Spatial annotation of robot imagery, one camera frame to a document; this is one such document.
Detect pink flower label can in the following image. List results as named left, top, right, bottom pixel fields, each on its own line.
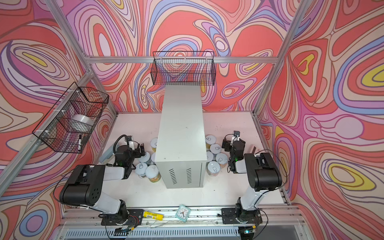
left=207, top=161, right=221, bottom=177

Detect orange label can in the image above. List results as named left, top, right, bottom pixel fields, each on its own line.
left=145, top=165, right=161, bottom=183

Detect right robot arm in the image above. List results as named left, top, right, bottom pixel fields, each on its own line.
left=220, top=137, right=283, bottom=225

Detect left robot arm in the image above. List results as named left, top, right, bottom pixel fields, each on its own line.
left=59, top=144, right=146, bottom=226

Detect grey stapler box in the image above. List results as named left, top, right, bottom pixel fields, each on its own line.
left=98, top=145, right=114, bottom=165

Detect pink calculator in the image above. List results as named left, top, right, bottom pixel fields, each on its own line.
left=251, top=146, right=260, bottom=154

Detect teal label can front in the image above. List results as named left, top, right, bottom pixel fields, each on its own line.
left=135, top=163, right=148, bottom=179

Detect teal label can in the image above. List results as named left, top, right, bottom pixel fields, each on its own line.
left=139, top=152, right=153, bottom=166
left=135, top=163, right=148, bottom=179

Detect teal label can rear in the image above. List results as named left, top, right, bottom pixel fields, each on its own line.
left=139, top=152, right=153, bottom=166

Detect can right hidden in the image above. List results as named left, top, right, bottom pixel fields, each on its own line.
left=207, top=151, right=215, bottom=163

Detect pink label can left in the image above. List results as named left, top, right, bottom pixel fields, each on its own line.
left=151, top=153, right=156, bottom=165

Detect yellow label can left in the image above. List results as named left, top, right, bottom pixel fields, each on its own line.
left=150, top=138, right=158, bottom=153

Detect black marker pen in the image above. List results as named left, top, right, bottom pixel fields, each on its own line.
left=78, top=134, right=82, bottom=153

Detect grey metal cabinet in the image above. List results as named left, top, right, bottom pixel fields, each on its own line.
left=155, top=85, right=207, bottom=189

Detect yellow label tube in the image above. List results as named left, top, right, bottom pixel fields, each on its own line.
left=143, top=211, right=164, bottom=221

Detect teal alarm clock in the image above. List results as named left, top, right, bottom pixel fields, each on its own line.
left=176, top=205, right=191, bottom=222

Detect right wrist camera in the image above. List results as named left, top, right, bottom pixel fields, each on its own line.
left=232, top=131, right=240, bottom=142

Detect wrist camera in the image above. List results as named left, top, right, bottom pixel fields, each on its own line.
left=125, top=136, right=133, bottom=147
left=232, top=131, right=240, bottom=142

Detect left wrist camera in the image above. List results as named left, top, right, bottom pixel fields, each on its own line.
left=125, top=136, right=133, bottom=147

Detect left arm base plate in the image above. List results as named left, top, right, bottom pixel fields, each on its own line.
left=99, top=209, right=144, bottom=227

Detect left black wire basket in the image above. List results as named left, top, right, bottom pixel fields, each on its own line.
left=32, top=83, right=109, bottom=154

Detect black wire basket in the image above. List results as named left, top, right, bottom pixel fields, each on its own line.
left=32, top=83, right=109, bottom=154
left=151, top=51, right=217, bottom=86

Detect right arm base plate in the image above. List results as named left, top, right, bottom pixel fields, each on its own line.
left=218, top=208, right=263, bottom=226

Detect back black wire basket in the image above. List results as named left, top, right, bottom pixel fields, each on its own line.
left=151, top=51, right=217, bottom=86

